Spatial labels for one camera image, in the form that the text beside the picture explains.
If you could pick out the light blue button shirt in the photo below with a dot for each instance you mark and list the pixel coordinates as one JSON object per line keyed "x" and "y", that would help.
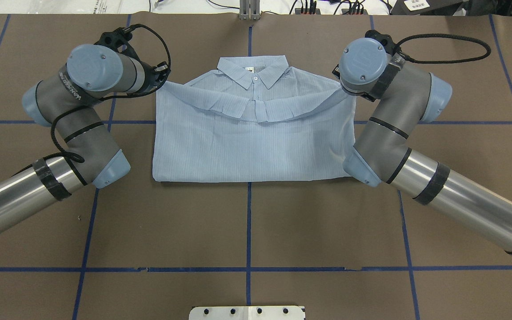
{"x": 252, "y": 119}

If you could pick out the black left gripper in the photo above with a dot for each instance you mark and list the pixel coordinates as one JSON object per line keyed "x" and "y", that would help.
{"x": 150, "y": 76}

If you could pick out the grey aluminium frame post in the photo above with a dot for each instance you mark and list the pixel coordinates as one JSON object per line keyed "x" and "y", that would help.
{"x": 249, "y": 10}

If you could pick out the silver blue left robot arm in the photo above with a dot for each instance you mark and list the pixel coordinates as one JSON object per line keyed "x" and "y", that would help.
{"x": 86, "y": 151}

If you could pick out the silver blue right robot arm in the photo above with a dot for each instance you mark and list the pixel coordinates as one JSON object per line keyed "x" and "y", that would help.
{"x": 406, "y": 97}

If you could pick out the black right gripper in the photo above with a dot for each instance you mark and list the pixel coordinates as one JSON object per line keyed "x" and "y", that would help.
{"x": 361, "y": 93}

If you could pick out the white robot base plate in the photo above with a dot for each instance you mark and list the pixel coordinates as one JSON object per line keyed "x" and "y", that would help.
{"x": 270, "y": 312}

